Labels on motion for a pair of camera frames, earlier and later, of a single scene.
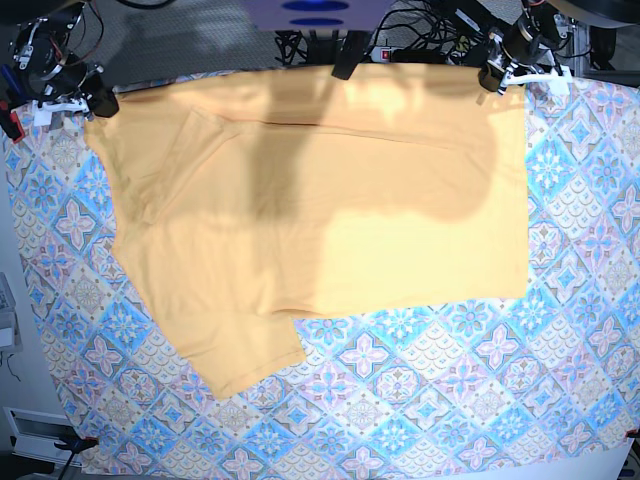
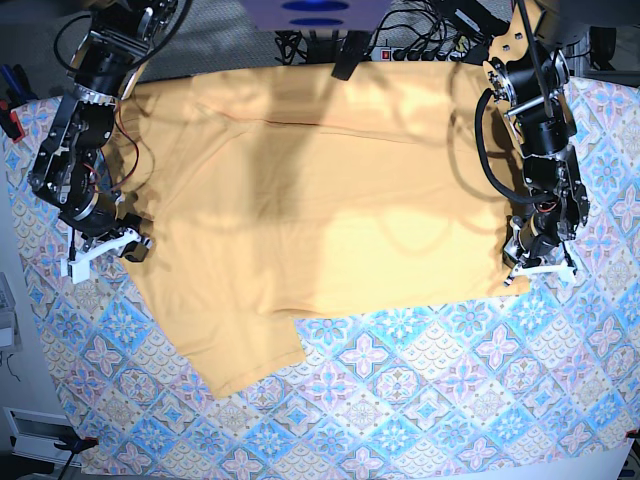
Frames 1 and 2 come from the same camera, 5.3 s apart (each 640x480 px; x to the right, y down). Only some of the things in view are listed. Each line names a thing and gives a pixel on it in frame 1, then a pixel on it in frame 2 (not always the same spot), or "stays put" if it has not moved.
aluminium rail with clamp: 46,436 stays put
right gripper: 520,49 -> 537,238
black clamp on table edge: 352,50 stays put
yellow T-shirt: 246,202 stays put
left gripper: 74,82 -> 98,215
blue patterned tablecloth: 546,384 stays put
